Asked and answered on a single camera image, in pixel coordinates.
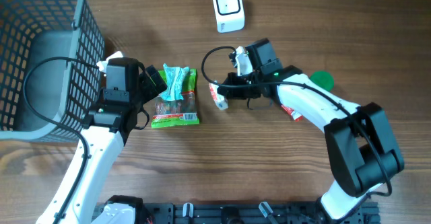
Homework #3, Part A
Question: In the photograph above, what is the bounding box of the teal snack packet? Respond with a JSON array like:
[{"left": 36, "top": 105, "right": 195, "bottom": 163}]
[{"left": 160, "top": 64, "right": 190, "bottom": 102}]

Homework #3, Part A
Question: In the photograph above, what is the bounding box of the green candy bag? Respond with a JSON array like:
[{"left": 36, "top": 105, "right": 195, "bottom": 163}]
[{"left": 151, "top": 68, "right": 200, "bottom": 128}]

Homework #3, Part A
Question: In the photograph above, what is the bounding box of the red white tissue packet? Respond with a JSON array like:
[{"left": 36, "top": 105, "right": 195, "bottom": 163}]
[{"left": 209, "top": 83, "right": 228, "bottom": 110}]

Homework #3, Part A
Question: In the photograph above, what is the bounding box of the red stick sachet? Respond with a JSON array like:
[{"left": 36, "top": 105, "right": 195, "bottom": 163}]
[{"left": 281, "top": 105, "right": 303, "bottom": 122}]

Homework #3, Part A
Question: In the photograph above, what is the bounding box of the green lid jar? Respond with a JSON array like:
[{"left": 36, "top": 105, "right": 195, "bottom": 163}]
[{"left": 310, "top": 71, "right": 335, "bottom": 91}]

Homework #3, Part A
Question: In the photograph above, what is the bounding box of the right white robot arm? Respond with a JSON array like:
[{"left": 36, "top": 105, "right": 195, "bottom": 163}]
[{"left": 218, "top": 38, "right": 405, "bottom": 223}]

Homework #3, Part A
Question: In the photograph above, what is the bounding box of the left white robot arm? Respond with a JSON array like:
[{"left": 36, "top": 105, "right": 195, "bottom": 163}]
[{"left": 37, "top": 57, "right": 166, "bottom": 223}]

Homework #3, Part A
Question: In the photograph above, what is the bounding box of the white barcode scanner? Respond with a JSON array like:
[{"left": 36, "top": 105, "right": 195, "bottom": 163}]
[{"left": 212, "top": 0, "right": 245, "bottom": 34}]

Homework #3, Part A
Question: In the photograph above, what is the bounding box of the grey plastic mesh basket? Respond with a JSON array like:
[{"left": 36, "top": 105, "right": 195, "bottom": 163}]
[{"left": 1, "top": 0, "right": 105, "bottom": 142}]

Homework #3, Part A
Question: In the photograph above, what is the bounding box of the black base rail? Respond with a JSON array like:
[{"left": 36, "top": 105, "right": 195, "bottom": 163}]
[{"left": 90, "top": 200, "right": 381, "bottom": 224}]

